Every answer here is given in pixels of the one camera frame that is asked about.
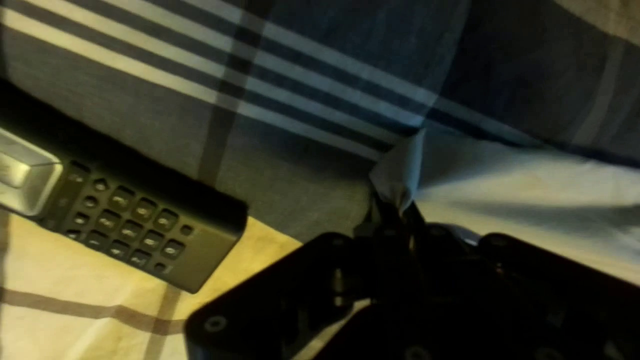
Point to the black remote control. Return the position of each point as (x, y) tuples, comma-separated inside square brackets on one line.
[(147, 226)]

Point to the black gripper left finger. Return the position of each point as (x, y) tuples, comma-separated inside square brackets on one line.
[(313, 292)]

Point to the grey cloth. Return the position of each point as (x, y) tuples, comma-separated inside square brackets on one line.
[(532, 193)]

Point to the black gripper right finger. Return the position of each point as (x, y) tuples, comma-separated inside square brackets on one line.
[(520, 306)]

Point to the plaid bed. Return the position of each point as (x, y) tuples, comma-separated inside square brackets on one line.
[(167, 101)]

